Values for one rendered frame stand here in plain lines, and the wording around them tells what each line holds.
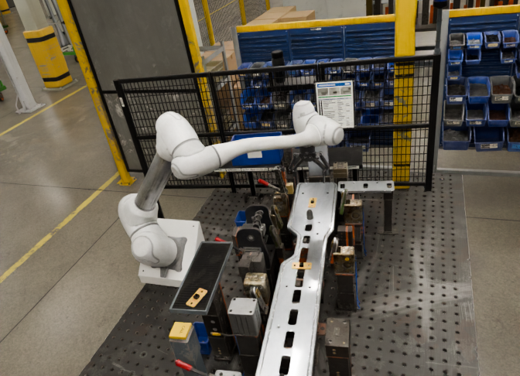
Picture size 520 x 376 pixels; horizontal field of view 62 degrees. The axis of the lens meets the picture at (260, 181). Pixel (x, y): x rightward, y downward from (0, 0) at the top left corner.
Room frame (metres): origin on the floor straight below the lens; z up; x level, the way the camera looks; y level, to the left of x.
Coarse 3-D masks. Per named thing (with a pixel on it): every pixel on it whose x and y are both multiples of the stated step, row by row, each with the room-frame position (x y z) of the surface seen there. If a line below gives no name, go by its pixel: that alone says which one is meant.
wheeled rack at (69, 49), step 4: (56, 4) 10.25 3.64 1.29; (60, 12) 10.26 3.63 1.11; (48, 24) 10.43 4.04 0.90; (52, 24) 10.40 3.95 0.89; (64, 24) 10.25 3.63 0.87; (68, 44) 11.17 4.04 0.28; (72, 44) 10.25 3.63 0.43; (64, 48) 10.76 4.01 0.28; (68, 48) 10.35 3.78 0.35; (72, 48) 10.62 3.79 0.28; (64, 52) 10.36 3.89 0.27; (68, 52) 10.30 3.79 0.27; (72, 52) 10.25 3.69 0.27; (76, 56) 10.33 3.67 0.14; (76, 60) 10.30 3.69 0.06
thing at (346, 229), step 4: (340, 228) 1.60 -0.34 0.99; (344, 228) 1.60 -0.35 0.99; (348, 228) 1.59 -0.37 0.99; (340, 232) 1.58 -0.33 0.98; (344, 232) 1.58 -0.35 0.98; (348, 232) 1.57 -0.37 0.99; (352, 232) 1.59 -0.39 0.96; (340, 236) 1.58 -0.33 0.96; (344, 236) 1.58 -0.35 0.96; (348, 236) 1.57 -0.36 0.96; (352, 236) 1.58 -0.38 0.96; (340, 240) 1.58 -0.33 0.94; (344, 240) 1.58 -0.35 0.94; (348, 240) 1.57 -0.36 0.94; (352, 240) 1.57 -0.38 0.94; (340, 244) 1.58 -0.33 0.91; (344, 244) 1.58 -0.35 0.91; (348, 244) 1.57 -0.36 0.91; (352, 244) 1.57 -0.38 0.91
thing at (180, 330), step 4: (176, 324) 1.04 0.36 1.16; (180, 324) 1.03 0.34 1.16; (184, 324) 1.03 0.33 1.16; (188, 324) 1.03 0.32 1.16; (176, 328) 1.02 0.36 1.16; (180, 328) 1.02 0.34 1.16; (184, 328) 1.01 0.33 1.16; (188, 328) 1.01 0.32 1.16; (172, 332) 1.01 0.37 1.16; (176, 332) 1.00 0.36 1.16; (180, 332) 1.00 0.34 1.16; (184, 332) 1.00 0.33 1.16; (188, 332) 1.00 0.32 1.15; (172, 336) 0.99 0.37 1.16; (176, 336) 0.99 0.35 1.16; (180, 336) 0.99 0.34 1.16; (184, 336) 0.98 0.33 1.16
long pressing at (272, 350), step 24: (312, 192) 1.93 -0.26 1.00; (336, 192) 1.90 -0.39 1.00; (312, 240) 1.54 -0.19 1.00; (288, 264) 1.41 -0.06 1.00; (312, 264) 1.39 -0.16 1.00; (288, 288) 1.27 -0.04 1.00; (312, 288) 1.25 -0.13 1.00; (288, 312) 1.15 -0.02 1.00; (312, 312) 1.13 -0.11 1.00; (264, 336) 1.06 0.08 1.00; (312, 336) 1.03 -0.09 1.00; (264, 360) 0.96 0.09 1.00; (312, 360) 0.93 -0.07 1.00
